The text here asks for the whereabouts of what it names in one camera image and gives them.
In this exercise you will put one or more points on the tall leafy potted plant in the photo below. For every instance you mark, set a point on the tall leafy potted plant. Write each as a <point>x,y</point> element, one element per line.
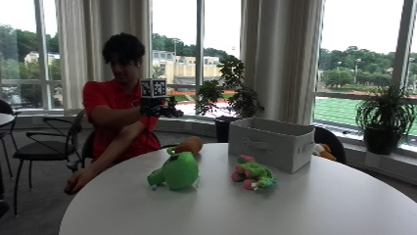
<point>235,94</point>

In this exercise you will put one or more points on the orange brown soft toy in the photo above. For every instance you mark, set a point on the orange brown soft toy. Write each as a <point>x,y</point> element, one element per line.
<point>191,144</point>

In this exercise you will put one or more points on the white cube with black markers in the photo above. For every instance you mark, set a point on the white cube with black markers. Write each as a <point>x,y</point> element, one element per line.
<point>153,87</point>

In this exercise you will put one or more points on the yellow orange soft toy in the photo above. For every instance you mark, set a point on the yellow orange soft toy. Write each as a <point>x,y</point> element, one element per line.
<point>324,151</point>

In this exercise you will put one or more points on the black chair under person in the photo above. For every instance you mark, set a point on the black chair under person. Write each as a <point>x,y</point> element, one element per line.
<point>88,147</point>

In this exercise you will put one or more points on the green round soft toy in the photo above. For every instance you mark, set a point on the green round soft toy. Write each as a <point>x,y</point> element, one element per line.
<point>179,170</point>

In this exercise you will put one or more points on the black chair at side table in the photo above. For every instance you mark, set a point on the black chair at side table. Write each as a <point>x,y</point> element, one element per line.
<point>7,130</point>

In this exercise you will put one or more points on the bushy grass-like potted plant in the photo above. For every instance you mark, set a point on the bushy grass-like potted plant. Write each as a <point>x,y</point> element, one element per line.
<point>384,120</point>

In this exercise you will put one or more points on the grey fabric storage box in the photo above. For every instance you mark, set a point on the grey fabric storage box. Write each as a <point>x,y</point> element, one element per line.
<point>269,143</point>

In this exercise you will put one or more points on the the person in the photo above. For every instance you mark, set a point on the the person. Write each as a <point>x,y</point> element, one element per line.
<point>111,98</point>

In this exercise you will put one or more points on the white curtain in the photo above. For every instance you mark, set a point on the white curtain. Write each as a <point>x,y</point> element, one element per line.
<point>283,58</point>
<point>104,26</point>

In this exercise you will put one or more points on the round white side table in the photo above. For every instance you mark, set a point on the round white side table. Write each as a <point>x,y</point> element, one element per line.
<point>6,118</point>

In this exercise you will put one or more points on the dark purple soft toy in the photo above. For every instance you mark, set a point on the dark purple soft toy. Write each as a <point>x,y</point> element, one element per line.
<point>175,112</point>

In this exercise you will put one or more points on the black rounded chair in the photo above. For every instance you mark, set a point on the black rounded chair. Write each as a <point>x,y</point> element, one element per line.
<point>332,140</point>

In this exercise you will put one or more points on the black metal armchair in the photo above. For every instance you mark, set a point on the black metal armchair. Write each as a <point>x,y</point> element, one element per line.
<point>42,150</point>

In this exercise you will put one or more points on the green and pink soft toy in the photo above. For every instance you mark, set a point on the green and pink soft toy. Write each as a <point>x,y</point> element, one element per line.
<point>253,172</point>

